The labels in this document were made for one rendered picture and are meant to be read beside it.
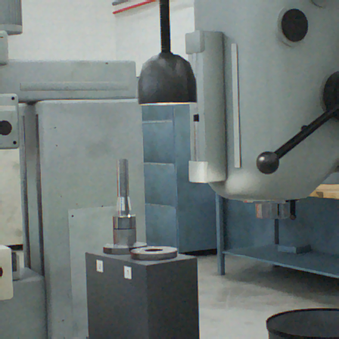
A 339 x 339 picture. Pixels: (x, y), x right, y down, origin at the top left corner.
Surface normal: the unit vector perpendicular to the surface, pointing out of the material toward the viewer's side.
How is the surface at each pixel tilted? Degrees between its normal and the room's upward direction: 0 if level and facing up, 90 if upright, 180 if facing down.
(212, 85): 90
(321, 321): 86
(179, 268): 90
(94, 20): 90
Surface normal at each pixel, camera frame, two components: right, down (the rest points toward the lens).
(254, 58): -0.36, 0.06
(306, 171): 0.46, 0.49
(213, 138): 0.50, 0.03
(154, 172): -0.87, 0.05
